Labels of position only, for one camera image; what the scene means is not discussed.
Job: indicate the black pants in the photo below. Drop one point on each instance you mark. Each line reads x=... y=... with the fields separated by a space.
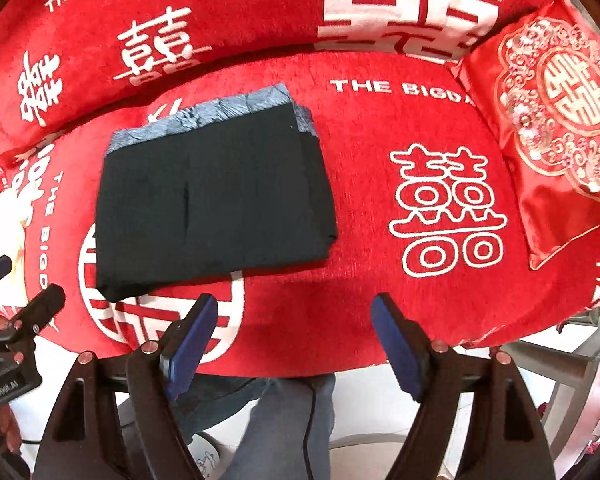
x=205 y=200

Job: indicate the white shoe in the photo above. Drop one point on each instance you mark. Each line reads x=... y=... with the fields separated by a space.
x=209 y=460

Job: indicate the red embroidered cushion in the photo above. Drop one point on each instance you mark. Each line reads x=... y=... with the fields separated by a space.
x=570 y=90

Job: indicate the person's left forearm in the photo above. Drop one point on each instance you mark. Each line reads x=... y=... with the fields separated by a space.
x=2 y=430

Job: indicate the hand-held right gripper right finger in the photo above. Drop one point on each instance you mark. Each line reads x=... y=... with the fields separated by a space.
x=396 y=345

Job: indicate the person's leg in jeans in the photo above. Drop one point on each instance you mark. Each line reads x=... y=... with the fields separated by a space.
x=280 y=435
x=215 y=400

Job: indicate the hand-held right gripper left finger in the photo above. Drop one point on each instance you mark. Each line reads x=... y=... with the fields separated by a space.
x=195 y=345

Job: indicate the grey metal table frame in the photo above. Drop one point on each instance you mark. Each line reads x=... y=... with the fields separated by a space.
x=580 y=355

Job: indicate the red printed sofa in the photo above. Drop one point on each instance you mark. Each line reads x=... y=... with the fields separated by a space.
x=330 y=310

